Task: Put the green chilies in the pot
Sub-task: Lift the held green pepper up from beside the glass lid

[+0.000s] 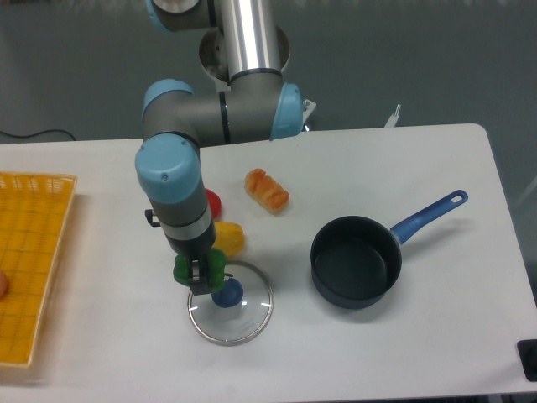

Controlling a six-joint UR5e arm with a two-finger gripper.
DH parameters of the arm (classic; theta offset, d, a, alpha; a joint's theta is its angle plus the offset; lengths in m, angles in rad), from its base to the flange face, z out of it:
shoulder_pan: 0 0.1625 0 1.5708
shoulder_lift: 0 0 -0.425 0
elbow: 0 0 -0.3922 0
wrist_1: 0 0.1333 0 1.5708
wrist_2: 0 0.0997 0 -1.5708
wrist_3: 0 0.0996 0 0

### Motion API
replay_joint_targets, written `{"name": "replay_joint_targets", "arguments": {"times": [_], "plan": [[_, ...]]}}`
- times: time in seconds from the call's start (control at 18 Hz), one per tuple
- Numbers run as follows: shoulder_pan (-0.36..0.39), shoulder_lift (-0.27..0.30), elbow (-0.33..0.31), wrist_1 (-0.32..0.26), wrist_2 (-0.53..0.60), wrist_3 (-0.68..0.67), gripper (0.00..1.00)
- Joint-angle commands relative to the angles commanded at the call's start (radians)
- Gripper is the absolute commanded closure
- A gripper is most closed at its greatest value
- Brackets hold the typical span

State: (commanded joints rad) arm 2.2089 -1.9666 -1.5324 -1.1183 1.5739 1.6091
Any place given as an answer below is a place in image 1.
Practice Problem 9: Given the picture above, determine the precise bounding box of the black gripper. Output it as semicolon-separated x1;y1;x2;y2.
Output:
165;227;216;296

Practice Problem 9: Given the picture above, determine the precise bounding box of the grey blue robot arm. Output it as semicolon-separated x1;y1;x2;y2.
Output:
135;1;304;295

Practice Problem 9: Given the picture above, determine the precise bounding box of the yellow toy pepper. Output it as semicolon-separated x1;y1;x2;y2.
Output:
213;222;246;257

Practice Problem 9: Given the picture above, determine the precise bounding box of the glass lid blue knob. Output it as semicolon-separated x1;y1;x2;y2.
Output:
187;260;274;346

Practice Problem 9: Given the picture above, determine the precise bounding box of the red toy pepper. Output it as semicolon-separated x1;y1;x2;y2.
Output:
206;188;222;220

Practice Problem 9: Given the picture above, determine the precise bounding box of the orange toy bread loaf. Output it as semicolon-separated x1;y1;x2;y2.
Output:
244;168;290;215

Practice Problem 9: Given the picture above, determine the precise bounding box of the yellow woven basket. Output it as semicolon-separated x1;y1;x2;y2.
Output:
1;171;77;368

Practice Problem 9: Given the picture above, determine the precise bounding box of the dark pot blue handle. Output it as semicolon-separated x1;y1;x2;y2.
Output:
310;190;468;310

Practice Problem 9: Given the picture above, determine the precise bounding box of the black cable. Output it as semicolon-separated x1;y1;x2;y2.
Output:
0;128;77;141

